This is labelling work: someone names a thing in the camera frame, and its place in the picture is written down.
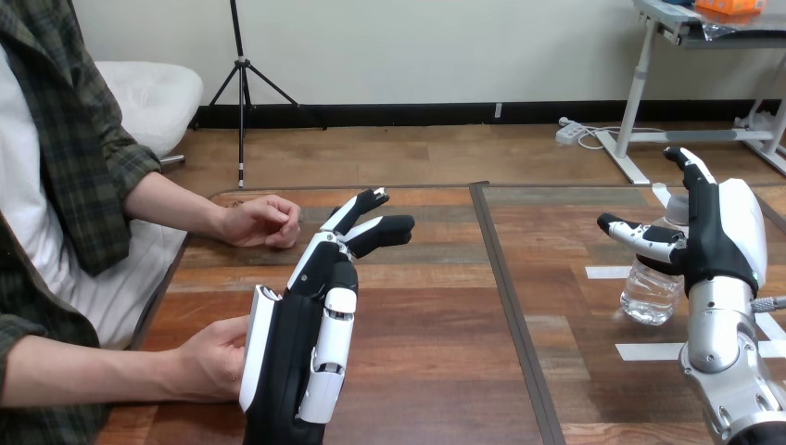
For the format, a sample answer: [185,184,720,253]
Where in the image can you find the orange thing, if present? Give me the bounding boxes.
[695,0,767,17]

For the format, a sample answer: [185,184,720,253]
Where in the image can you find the white cushioned chair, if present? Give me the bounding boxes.
[95,59,205,170]

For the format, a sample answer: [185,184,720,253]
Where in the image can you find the person's body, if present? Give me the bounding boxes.
[0,0,188,445]

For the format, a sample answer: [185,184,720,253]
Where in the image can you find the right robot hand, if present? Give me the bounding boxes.
[596,146,768,298]

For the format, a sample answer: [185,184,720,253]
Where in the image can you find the person's forearm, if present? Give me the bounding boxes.
[0,334,185,410]
[123,172,223,241]

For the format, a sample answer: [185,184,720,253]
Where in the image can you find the black tripod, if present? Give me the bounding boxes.
[188,0,328,189]

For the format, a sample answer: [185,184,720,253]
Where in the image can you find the clear water bottle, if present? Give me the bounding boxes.
[619,196,691,326]

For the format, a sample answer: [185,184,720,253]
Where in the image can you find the white desk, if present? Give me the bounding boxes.
[594,0,786,185]

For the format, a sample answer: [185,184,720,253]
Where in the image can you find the tangle of cables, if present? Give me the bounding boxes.
[576,125,667,151]

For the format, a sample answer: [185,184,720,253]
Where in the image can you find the white power strip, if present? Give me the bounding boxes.
[555,117,588,146]

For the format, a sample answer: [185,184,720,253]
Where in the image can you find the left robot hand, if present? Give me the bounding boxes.
[238,187,416,445]

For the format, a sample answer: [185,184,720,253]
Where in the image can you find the person's hand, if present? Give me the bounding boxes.
[216,194,302,250]
[171,315,250,403]

